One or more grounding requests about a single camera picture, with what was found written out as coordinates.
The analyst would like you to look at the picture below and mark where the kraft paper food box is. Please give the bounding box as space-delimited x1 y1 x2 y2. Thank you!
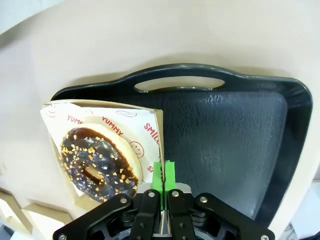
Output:
42 99 165 210
0 186 77 240

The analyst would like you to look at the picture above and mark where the chocolate donut with nuts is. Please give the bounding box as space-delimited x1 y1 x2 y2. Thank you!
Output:
58 122 144 204

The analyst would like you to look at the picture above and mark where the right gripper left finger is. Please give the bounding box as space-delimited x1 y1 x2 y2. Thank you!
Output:
52 161 165 240

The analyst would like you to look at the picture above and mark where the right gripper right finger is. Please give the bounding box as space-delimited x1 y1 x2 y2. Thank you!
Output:
164 161 275 240

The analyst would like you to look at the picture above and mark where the white printed paper liner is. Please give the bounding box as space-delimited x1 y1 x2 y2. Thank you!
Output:
39 102 161 176

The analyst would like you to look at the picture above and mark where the black plastic serving tray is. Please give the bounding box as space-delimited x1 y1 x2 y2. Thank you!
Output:
49 63 314 222

